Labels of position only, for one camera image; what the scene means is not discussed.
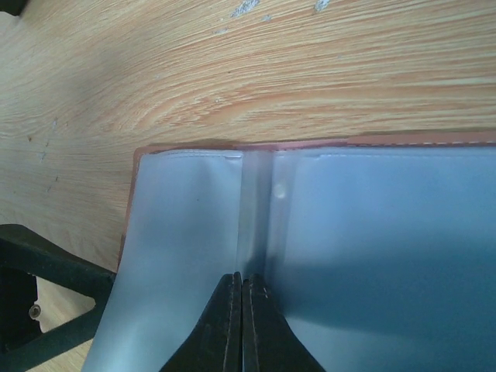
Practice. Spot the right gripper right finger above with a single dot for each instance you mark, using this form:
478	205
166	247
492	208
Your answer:
268	341

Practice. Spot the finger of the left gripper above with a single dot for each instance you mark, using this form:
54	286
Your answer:
31	265

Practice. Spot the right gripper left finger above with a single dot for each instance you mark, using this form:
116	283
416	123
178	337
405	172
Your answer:
215	343

